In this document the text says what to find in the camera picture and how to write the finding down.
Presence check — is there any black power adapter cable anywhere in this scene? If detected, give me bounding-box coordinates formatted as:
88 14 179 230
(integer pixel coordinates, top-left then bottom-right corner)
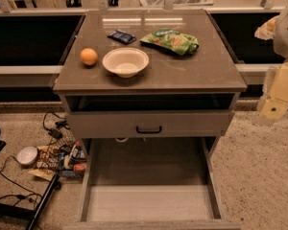
42 111 71 141

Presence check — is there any black drawer handle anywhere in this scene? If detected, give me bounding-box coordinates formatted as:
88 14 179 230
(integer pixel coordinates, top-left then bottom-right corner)
135 126 162 134

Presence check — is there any black metal stand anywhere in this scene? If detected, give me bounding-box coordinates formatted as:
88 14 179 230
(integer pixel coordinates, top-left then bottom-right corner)
0 122 61 230

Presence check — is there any dark blue snack packet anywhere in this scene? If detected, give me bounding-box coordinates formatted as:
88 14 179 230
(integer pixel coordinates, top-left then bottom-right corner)
108 30 136 45

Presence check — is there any closed grey drawer front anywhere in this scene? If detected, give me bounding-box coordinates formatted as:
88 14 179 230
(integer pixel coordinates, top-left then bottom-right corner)
66 110 234 139

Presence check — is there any open grey bottom drawer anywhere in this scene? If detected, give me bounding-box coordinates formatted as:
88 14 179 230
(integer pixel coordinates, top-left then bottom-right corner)
63 138 241 230

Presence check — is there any green rice chip bag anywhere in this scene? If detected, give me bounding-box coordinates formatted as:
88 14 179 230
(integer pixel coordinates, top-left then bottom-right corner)
140 28 199 56

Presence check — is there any orange fruit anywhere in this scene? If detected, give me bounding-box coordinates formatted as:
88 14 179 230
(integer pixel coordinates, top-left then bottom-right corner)
80 48 98 65

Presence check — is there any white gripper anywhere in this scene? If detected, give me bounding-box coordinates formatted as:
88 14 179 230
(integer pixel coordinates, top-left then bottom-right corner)
254 5 288 125

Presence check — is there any grey drawer cabinet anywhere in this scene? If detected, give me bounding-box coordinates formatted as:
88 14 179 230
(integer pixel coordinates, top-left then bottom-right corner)
52 9 248 230

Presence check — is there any white paper bowl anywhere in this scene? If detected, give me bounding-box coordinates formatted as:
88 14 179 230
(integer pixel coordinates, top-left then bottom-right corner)
103 47 149 78

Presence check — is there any black floor cable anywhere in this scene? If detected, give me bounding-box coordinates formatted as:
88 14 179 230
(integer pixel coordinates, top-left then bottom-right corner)
0 155 43 209

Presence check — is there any pile of snack packets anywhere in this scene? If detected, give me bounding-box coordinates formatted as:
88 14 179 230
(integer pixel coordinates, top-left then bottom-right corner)
29 141 87 181

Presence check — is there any white bowl on floor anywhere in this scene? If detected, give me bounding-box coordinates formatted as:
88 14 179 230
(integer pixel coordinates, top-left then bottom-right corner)
16 147 37 166

